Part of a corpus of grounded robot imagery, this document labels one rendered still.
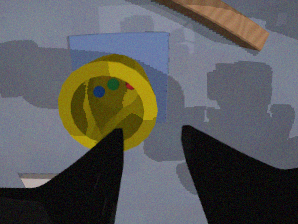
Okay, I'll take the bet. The white square pad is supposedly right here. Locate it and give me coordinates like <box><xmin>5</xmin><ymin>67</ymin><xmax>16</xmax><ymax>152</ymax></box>
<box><xmin>21</xmin><ymin>173</ymin><xmax>57</xmax><ymax>188</ymax></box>

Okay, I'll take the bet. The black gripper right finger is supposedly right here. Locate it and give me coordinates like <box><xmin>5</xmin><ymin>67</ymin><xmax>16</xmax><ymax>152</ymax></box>
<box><xmin>181</xmin><ymin>125</ymin><xmax>298</xmax><ymax>224</ymax></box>

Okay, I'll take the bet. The brown wooden plank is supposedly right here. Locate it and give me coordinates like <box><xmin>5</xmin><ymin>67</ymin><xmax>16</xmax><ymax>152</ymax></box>
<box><xmin>156</xmin><ymin>0</ymin><xmax>269</xmax><ymax>51</ymax></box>

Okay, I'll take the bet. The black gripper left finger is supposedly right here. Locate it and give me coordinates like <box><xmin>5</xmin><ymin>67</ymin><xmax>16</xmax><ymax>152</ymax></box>
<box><xmin>0</xmin><ymin>128</ymin><xmax>124</xmax><ymax>224</ymax></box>

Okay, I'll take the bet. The blue marble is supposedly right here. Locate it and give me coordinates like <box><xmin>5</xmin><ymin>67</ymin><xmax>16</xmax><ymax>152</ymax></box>
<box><xmin>93</xmin><ymin>87</ymin><xmax>105</xmax><ymax>97</ymax></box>

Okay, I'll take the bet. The red marble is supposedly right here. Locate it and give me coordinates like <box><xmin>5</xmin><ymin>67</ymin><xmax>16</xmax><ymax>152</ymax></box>
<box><xmin>125</xmin><ymin>81</ymin><xmax>134</xmax><ymax>89</ymax></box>

